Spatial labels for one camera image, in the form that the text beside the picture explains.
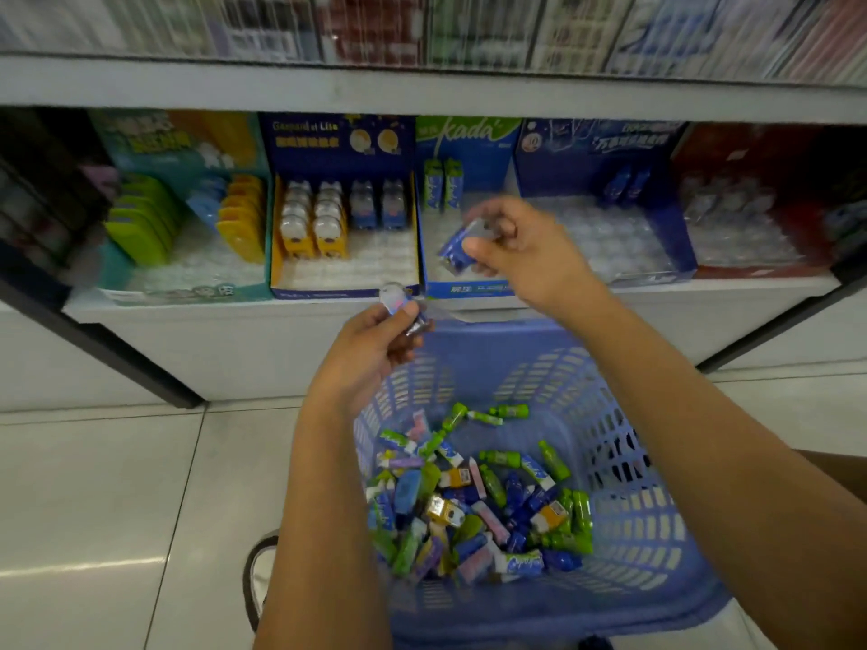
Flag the row of yellow white dispensers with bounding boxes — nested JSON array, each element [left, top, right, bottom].
[[278, 180, 349, 260]]

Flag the red display box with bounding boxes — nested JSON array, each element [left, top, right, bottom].
[[672, 124, 842, 279]]

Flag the dark stationery display rack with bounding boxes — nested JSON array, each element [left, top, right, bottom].
[[0, 107, 121, 288]]

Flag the white shelf board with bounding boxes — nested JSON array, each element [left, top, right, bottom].
[[0, 54, 867, 126]]

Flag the stack of light blue dispensers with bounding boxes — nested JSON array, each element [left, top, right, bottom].
[[186, 176, 228, 232]]

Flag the pile of assorted correction tapes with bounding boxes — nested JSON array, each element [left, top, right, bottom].
[[366, 402, 597, 587]]

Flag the person's right forearm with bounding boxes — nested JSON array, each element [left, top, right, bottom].
[[568, 280, 867, 650]]

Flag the person's right hand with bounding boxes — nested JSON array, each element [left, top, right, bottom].
[[461, 196, 605, 319]]

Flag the row of packaged stationery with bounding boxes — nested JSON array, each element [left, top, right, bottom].
[[0, 0, 867, 87]]

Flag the green blue correction tape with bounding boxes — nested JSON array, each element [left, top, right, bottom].
[[443, 159, 466, 212], [423, 158, 445, 212]]

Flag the white shoe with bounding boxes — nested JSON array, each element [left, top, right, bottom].
[[242, 529, 280, 635]]

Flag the teal cardboard display box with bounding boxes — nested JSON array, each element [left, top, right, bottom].
[[90, 109, 273, 306]]

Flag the pale blue bear dispenser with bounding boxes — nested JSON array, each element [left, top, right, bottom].
[[350, 180, 378, 231], [380, 179, 408, 231]]

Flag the brown trouser leg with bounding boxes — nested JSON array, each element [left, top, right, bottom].
[[794, 449, 867, 506]]

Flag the white shelf base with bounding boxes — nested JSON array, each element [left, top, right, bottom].
[[63, 276, 842, 404]]

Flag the person's left hand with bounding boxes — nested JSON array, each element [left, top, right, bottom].
[[307, 301, 434, 418]]

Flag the blue yellow display box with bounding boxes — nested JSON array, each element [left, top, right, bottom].
[[261, 113, 421, 300]]

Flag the blue plastic shopping basket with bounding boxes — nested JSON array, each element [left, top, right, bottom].
[[352, 316, 734, 650]]

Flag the clear pink correction tape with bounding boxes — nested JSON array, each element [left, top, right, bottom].
[[378, 283, 432, 337]]

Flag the blue green display box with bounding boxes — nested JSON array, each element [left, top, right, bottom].
[[415, 116, 524, 300]]

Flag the black shelf frame post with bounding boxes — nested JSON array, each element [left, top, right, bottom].
[[696, 260, 867, 375], [0, 242, 205, 411]]

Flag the row of green tape dispensers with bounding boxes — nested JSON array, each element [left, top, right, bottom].
[[104, 173, 182, 269]]

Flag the row of yellow tape dispensers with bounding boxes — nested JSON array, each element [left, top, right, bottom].
[[216, 173, 267, 265]]

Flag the person's left forearm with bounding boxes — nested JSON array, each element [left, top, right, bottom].
[[252, 389, 407, 650]]

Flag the dark blue display box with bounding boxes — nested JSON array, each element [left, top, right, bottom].
[[513, 118, 699, 289]]

